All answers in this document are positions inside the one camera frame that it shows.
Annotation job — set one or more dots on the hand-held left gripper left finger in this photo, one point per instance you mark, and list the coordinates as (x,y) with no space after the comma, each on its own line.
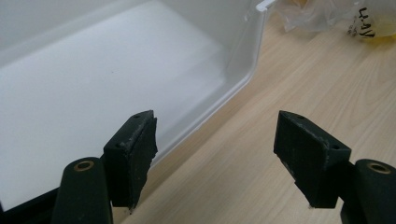
(130,161)

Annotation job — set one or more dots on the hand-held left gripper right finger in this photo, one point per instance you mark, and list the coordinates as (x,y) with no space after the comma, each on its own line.
(308,158)

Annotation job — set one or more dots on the clear plastic bag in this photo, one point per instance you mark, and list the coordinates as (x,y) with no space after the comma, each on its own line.
(311,15)

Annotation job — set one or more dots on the white plastic bin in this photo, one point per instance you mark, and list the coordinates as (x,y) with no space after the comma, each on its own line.
(93,77)

